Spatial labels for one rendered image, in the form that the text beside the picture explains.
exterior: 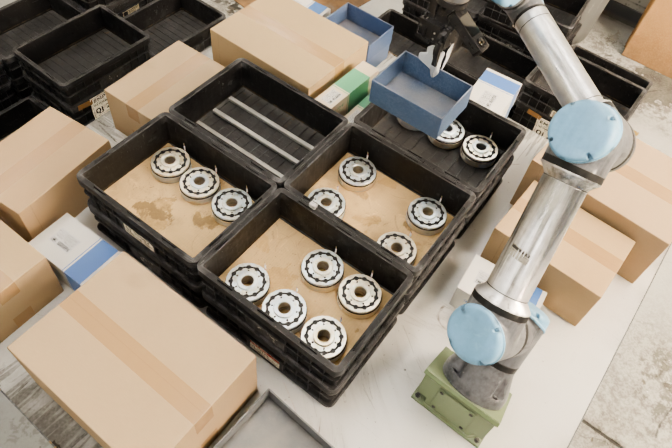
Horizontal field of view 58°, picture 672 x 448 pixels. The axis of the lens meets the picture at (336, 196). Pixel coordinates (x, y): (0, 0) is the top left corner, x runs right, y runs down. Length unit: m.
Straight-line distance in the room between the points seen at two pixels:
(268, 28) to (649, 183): 1.21
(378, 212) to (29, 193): 0.88
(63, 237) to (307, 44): 0.91
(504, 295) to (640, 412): 1.44
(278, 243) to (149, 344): 0.40
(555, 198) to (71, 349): 0.99
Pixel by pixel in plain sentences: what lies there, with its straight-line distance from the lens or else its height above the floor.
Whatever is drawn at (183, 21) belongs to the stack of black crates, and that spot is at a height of 0.38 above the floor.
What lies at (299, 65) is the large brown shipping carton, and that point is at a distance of 1.85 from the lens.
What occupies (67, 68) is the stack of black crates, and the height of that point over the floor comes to 0.49.
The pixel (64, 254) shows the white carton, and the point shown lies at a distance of 1.62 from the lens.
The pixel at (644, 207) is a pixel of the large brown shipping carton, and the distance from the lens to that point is 1.77.
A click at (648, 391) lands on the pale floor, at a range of 2.61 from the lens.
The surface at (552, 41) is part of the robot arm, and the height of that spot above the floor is 1.34.
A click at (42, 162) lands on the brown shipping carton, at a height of 0.86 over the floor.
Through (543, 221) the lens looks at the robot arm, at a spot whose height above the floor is 1.24.
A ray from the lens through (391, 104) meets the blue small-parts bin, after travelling 1.48.
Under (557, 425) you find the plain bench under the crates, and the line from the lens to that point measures 1.59.
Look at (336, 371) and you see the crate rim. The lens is 1.25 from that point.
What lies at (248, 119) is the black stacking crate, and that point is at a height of 0.83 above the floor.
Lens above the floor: 2.09
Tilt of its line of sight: 52 degrees down
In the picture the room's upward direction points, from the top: 8 degrees clockwise
